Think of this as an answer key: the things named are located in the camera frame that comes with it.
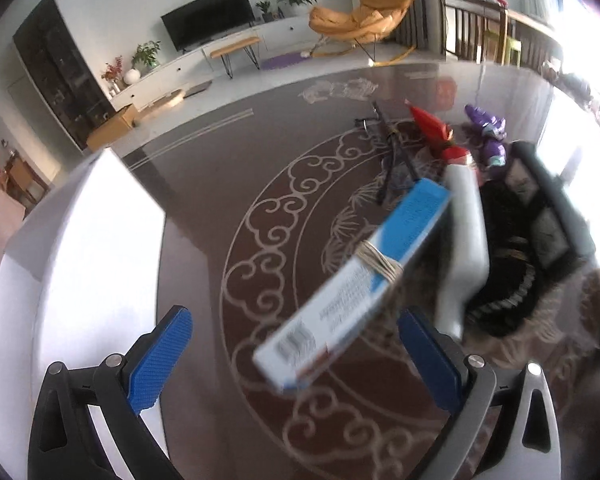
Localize dark patterned glass desktop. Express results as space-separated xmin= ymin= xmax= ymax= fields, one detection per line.
xmin=0 ymin=57 xmax=600 ymax=480

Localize white low television cabinet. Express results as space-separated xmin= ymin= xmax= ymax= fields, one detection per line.
xmin=111 ymin=15 xmax=326 ymax=111

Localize wooden side chair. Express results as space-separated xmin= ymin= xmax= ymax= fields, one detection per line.
xmin=5 ymin=150 xmax=51 ymax=211

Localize dark glass display cabinet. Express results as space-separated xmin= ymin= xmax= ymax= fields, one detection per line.
xmin=12 ymin=0 xmax=116 ymax=153

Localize white plastic bottle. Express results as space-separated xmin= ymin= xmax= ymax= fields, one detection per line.
xmin=432 ymin=162 xmax=491 ymax=341

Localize black fleece cloth bundle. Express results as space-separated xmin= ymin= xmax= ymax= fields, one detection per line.
xmin=462 ymin=157 xmax=588 ymax=338

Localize orange lounge chair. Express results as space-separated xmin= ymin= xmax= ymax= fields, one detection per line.
xmin=308 ymin=0 xmax=417 ymax=66

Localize red plastic toy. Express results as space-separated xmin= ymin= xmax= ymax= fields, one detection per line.
xmin=405 ymin=100 xmax=473 ymax=166

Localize wooden bench with black legs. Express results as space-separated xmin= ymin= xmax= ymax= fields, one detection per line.
xmin=209 ymin=36 xmax=262 ymax=78

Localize purple floor mat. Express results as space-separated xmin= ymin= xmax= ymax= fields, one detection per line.
xmin=261 ymin=51 xmax=306 ymax=71

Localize black wire eyeglasses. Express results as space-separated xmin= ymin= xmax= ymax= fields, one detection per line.
xmin=355 ymin=101 xmax=431 ymax=206

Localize black flat television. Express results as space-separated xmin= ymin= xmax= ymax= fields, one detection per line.
xmin=161 ymin=0 xmax=256 ymax=52

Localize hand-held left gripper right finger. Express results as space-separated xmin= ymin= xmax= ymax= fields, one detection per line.
xmin=397 ymin=309 xmax=563 ymax=480

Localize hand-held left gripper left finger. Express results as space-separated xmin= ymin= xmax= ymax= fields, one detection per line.
xmin=27 ymin=305 xmax=193 ymax=480

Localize blue and white cardboard box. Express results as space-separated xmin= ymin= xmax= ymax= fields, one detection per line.
xmin=252 ymin=177 xmax=453 ymax=396

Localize beige rubber band on box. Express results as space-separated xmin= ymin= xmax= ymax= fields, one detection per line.
xmin=356 ymin=241 xmax=406 ymax=283

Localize red flower arrangement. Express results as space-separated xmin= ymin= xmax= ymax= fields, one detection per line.
xmin=101 ymin=56 xmax=125 ymax=96

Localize purple toy robot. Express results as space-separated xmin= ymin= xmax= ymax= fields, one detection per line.
xmin=464 ymin=104 xmax=510 ymax=168

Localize bushy green potted plant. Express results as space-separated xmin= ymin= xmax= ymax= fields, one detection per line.
xmin=131 ymin=40 xmax=162 ymax=71

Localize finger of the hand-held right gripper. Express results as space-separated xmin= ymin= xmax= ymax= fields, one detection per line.
xmin=510 ymin=140 xmax=597 ymax=281

